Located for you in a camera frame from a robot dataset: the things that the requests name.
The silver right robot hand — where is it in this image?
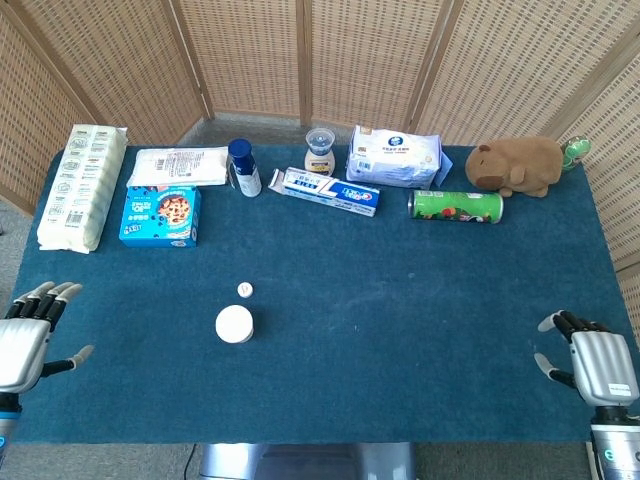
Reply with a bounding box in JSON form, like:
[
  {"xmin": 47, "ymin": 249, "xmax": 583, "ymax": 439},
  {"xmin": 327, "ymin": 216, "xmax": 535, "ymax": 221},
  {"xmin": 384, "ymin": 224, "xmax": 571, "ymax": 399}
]
[{"xmin": 533, "ymin": 309, "xmax": 640, "ymax": 407}]

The white bottle with blue cap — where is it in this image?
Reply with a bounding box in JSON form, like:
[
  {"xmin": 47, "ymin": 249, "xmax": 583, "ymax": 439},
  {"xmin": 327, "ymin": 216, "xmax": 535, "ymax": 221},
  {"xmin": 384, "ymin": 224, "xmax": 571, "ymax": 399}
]
[{"xmin": 227, "ymin": 138, "xmax": 263, "ymax": 199}]

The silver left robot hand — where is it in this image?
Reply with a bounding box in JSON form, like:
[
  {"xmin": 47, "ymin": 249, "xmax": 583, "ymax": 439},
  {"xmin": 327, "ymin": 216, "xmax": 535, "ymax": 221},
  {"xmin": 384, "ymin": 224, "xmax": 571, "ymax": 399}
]
[{"xmin": 0, "ymin": 280, "xmax": 95, "ymax": 396}]

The white floral paper cup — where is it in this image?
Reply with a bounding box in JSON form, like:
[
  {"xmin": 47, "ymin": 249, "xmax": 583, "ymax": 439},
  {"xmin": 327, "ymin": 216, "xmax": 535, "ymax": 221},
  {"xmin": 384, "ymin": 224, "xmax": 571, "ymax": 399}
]
[{"xmin": 215, "ymin": 304, "xmax": 255, "ymax": 345}]

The flat white plastic packet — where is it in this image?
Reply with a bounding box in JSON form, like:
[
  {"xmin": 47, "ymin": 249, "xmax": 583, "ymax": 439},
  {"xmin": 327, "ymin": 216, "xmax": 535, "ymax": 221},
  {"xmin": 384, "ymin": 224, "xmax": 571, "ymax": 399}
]
[{"xmin": 126, "ymin": 146, "xmax": 230, "ymax": 189}]

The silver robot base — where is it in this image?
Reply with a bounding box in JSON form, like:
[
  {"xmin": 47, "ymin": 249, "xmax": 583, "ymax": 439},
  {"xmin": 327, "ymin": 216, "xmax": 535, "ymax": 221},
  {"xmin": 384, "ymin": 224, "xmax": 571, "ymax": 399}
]
[{"xmin": 199, "ymin": 442, "xmax": 417, "ymax": 480}]

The blue cookie box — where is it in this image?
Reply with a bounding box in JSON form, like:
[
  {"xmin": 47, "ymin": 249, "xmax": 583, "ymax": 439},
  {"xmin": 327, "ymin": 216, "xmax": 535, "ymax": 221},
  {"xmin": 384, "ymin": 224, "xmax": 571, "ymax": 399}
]
[{"xmin": 118, "ymin": 185, "xmax": 203, "ymax": 250}]

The mayonnaise jar with clear lid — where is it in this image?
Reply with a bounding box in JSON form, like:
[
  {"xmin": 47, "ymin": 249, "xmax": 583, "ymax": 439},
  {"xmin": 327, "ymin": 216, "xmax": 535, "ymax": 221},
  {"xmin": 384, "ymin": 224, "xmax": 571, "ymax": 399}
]
[{"xmin": 304, "ymin": 127, "xmax": 336, "ymax": 177}]

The white blue tissue pack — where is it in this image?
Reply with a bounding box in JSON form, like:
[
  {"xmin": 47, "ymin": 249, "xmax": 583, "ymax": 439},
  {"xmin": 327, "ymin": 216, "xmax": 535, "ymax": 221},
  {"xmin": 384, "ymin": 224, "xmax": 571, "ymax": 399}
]
[{"xmin": 345, "ymin": 124, "xmax": 454, "ymax": 190}]

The green Pringles can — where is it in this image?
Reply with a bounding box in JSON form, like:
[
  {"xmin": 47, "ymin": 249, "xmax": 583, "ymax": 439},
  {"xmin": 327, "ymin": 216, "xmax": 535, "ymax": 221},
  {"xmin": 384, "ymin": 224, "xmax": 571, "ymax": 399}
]
[{"xmin": 407, "ymin": 189, "xmax": 505, "ymax": 225}]

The brown capybara plush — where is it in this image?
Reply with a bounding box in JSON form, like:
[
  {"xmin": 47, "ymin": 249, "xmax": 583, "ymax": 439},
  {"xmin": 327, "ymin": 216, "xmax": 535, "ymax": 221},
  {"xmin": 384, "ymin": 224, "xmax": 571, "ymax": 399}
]
[{"xmin": 464, "ymin": 135, "xmax": 566, "ymax": 199}]

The green patterned round object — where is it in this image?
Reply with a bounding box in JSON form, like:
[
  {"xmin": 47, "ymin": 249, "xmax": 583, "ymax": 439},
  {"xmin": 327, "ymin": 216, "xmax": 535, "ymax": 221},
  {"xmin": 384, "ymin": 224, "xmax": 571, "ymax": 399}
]
[{"xmin": 560, "ymin": 136, "xmax": 592, "ymax": 173}]

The blue table cloth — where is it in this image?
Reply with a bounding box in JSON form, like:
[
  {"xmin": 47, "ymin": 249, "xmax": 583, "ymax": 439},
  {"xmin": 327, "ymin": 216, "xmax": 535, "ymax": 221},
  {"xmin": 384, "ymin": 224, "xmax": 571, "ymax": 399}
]
[{"xmin": 0, "ymin": 144, "xmax": 640, "ymax": 445}]

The white blue toothpaste box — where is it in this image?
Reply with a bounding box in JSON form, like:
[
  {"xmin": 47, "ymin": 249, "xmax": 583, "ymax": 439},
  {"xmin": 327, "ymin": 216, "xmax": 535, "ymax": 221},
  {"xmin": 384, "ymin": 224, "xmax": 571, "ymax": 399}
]
[{"xmin": 267, "ymin": 167, "xmax": 381, "ymax": 219}]

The long cream wrapped package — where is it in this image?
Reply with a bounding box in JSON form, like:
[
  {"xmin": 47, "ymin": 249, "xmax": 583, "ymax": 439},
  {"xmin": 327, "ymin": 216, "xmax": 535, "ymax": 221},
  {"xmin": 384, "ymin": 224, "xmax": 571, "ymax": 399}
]
[{"xmin": 36, "ymin": 123, "xmax": 129, "ymax": 255}]

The woven wooden folding screen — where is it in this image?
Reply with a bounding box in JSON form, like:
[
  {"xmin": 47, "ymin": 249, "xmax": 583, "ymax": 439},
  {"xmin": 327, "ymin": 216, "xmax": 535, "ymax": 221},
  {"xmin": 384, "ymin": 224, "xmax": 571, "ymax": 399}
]
[{"xmin": 0, "ymin": 0, "xmax": 640, "ymax": 351}]

